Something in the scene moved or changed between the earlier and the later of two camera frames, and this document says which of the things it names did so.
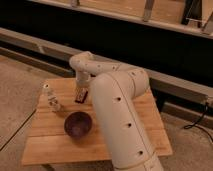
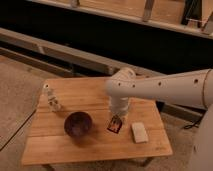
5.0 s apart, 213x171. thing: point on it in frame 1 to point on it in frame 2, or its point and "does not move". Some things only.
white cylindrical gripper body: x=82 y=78 to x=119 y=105
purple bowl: x=78 y=124 does not move
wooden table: x=76 y=132 does not move
